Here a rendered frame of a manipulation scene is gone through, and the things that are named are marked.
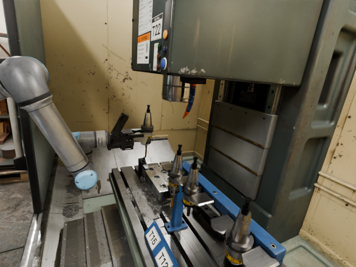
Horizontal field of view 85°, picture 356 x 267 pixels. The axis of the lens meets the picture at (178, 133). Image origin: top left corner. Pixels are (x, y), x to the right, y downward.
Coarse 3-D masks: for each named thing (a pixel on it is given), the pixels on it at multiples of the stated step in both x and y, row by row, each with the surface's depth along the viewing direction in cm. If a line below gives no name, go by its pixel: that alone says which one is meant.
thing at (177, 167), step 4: (176, 156) 70; (180, 156) 70; (176, 160) 70; (180, 160) 71; (172, 164) 72; (176, 164) 71; (180, 164) 71; (172, 168) 72; (176, 168) 71; (180, 168) 71; (176, 172) 71; (180, 172) 71
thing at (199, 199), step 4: (204, 192) 63; (192, 196) 60; (196, 196) 60; (200, 196) 61; (204, 196) 61; (208, 196) 61; (192, 200) 58; (196, 200) 58; (200, 200) 59; (204, 200) 59; (208, 200) 59; (212, 200) 59; (196, 204) 57; (200, 204) 57; (204, 204) 58
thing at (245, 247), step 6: (228, 228) 48; (228, 234) 46; (228, 240) 45; (252, 240) 45; (234, 246) 43; (240, 246) 43; (246, 246) 43; (252, 246) 44; (234, 252) 44; (240, 252) 43
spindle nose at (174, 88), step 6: (168, 78) 89; (174, 78) 87; (180, 78) 87; (168, 84) 89; (174, 84) 88; (180, 84) 88; (186, 84) 89; (162, 90) 94; (168, 90) 90; (174, 90) 89; (180, 90) 89; (186, 90) 90; (162, 96) 95; (168, 96) 90; (174, 96) 90; (180, 96) 90; (186, 96) 91; (186, 102) 92
